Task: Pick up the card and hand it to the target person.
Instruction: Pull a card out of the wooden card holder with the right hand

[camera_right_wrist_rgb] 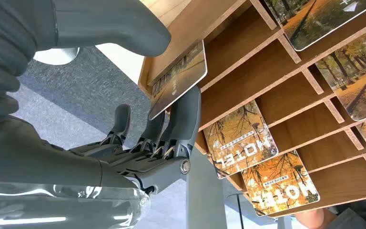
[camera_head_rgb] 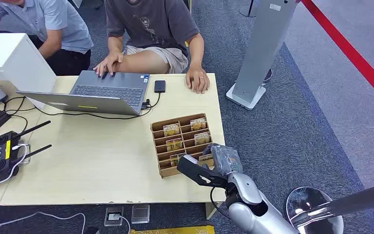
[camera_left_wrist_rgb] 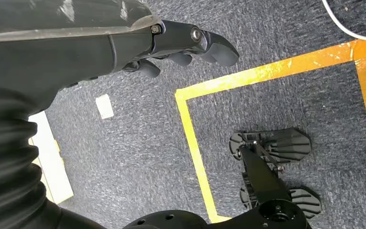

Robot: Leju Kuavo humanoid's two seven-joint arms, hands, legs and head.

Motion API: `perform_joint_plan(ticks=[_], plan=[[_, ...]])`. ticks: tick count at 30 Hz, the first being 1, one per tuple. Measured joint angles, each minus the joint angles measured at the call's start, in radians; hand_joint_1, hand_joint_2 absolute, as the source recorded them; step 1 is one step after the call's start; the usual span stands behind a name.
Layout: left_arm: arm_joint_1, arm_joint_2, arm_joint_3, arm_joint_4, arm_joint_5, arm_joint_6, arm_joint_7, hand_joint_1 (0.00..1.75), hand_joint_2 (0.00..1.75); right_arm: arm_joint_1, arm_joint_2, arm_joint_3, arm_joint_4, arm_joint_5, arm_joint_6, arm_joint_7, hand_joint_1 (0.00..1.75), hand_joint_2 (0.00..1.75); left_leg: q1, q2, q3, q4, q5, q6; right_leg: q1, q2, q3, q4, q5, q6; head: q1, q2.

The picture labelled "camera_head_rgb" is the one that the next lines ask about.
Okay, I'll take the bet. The white box cabinet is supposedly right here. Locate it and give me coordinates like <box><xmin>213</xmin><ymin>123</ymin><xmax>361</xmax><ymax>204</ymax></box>
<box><xmin>0</xmin><ymin>33</ymin><xmax>58</xmax><ymax>110</ymax></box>

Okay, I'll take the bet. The white controller cable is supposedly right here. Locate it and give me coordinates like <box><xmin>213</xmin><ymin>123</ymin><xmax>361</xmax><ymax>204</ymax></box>
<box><xmin>0</xmin><ymin>144</ymin><xmax>29</xmax><ymax>187</ymax></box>

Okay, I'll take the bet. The black robot wrist cable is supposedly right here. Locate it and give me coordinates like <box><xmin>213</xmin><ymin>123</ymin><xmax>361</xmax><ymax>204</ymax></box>
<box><xmin>209</xmin><ymin>186</ymin><xmax>231</xmax><ymax>221</ymax></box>

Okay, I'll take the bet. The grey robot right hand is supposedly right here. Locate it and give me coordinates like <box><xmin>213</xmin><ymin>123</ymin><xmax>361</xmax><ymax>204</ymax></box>
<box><xmin>202</xmin><ymin>143</ymin><xmax>243</xmax><ymax>177</ymax></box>

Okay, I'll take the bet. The red barrier belt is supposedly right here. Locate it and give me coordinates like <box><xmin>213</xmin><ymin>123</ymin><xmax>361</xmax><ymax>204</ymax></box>
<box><xmin>301</xmin><ymin>0</ymin><xmax>374</xmax><ymax>111</ymax></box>

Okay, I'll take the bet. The person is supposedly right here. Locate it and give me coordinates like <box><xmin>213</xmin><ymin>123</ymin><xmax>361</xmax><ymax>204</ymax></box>
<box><xmin>93</xmin><ymin>0</ymin><xmax>211</xmax><ymax>95</ymax></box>
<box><xmin>0</xmin><ymin>0</ymin><xmax>94</xmax><ymax>77</ymax></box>

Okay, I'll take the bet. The person's left hand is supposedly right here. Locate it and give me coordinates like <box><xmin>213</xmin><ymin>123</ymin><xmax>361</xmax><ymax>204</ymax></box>
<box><xmin>185</xmin><ymin>67</ymin><xmax>211</xmax><ymax>95</ymax></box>

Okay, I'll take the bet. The pale table leg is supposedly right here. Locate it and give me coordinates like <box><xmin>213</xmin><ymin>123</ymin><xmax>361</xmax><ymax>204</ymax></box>
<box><xmin>205</xmin><ymin>201</ymin><xmax>224</xmax><ymax>220</ymax></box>

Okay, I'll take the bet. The yellow printed sheet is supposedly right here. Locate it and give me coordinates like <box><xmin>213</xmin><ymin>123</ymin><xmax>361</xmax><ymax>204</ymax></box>
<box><xmin>129</xmin><ymin>225</ymin><xmax>216</xmax><ymax>234</ymax></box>

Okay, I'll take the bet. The silver kiosk pillar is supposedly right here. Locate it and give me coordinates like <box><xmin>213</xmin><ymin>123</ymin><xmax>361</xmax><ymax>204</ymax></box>
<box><xmin>225</xmin><ymin>0</ymin><xmax>301</xmax><ymax>112</ymax></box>

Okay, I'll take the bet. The black laptop power cable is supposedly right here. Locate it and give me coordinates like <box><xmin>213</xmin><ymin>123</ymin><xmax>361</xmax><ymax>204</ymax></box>
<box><xmin>32</xmin><ymin>102</ymin><xmax>153</xmax><ymax>121</ymax></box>

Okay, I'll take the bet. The black external drive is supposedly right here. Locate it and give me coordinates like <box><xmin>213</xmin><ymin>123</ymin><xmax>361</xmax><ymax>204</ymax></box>
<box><xmin>154</xmin><ymin>80</ymin><xmax>167</xmax><ymax>94</ymax></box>

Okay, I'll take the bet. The dark stanchion base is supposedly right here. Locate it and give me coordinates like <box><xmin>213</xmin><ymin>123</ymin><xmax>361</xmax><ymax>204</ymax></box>
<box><xmin>239</xmin><ymin>0</ymin><xmax>262</xmax><ymax>18</ymax></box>

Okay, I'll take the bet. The grey open laptop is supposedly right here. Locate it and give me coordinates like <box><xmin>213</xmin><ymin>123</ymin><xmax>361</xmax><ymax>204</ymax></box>
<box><xmin>16</xmin><ymin>70</ymin><xmax>151</xmax><ymax>117</ymax></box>

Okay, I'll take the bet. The person's right hand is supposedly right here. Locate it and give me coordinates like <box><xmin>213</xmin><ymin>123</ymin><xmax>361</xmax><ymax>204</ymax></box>
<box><xmin>93</xmin><ymin>51</ymin><xmax>124</xmax><ymax>78</ymax></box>

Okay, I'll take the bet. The brown wooden card holder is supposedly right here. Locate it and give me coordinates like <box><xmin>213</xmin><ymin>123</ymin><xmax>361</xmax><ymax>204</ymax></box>
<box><xmin>150</xmin><ymin>113</ymin><xmax>215</xmax><ymax>179</ymax></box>

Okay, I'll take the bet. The chrome stanchion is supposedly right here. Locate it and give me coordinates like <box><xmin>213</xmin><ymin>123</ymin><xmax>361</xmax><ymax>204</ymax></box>
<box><xmin>285</xmin><ymin>180</ymin><xmax>374</xmax><ymax>234</ymax></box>

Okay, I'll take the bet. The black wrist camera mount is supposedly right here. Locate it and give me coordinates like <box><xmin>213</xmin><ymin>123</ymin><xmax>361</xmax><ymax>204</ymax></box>
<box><xmin>176</xmin><ymin>154</ymin><xmax>229</xmax><ymax>189</ymax></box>

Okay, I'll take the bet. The black drive cable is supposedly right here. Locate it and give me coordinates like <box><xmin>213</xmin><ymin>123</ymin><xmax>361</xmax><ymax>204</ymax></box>
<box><xmin>141</xmin><ymin>93</ymin><xmax>162</xmax><ymax>111</ymax></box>

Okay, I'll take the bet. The floor power socket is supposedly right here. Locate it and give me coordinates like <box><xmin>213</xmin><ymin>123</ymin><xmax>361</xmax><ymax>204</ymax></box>
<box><xmin>103</xmin><ymin>206</ymin><xmax>125</xmax><ymax>228</ymax></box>

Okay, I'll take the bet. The white floor cable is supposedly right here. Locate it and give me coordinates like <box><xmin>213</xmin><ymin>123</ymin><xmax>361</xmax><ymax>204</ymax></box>
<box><xmin>0</xmin><ymin>211</ymin><xmax>87</xmax><ymax>234</ymax></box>

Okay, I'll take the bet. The grey floor socket cover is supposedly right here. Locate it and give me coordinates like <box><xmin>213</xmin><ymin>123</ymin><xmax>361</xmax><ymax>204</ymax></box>
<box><xmin>131</xmin><ymin>203</ymin><xmax>151</xmax><ymax>225</ymax></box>

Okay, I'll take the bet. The yellow printed card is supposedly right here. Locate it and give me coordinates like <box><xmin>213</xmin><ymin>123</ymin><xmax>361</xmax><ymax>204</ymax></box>
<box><xmin>163</xmin><ymin>123</ymin><xmax>181</xmax><ymax>137</ymax></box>
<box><xmin>198</xmin><ymin>154</ymin><xmax>214</xmax><ymax>167</ymax></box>
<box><xmin>190</xmin><ymin>117</ymin><xmax>207</xmax><ymax>132</ymax></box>
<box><xmin>169</xmin><ymin>154</ymin><xmax>187</xmax><ymax>168</ymax></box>
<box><xmin>166</xmin><ymin>138</ymin><xmax>184</xmax><ymax>152</ymax></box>
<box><xmin>193</xmin><ymin>132</ymin><xmax>211</xmax><ymax>146</ymax></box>

